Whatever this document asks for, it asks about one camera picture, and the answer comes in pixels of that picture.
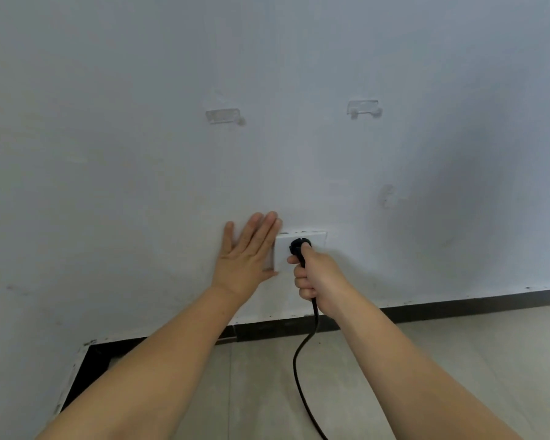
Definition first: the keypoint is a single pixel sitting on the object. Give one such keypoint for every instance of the person's left hand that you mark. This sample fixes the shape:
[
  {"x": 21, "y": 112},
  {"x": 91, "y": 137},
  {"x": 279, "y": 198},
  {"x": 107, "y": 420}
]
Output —
[{"x": 243, "y": 265}]

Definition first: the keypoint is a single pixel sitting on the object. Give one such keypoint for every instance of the person's right hand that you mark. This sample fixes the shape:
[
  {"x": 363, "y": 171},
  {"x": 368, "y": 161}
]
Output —
[{"x": 321, "y": 281}]

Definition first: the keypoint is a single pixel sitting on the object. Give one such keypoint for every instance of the person's left forearm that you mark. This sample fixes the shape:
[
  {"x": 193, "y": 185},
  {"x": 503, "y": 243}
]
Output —
[{"x": 142, "y": 375}]

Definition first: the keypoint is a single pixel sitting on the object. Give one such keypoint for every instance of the person's right forearm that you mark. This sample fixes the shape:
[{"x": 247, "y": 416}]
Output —
[{"x": 417, "y": 375}]

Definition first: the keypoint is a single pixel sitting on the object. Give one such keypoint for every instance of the black skirting board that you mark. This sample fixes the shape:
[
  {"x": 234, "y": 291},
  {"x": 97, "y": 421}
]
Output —
[{"x": 463, "y": 309}]

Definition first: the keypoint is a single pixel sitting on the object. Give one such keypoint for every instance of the white wall socket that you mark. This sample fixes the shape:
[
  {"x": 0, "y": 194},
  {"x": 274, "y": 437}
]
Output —
[{"x": 284, "y": 252}]

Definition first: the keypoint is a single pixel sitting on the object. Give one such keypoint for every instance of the clear wall hook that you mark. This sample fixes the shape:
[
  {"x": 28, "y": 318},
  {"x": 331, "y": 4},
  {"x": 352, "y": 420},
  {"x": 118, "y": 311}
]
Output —
[
  {"x": 364, "y": 109},
  {"x": 222, "y": 115}
]

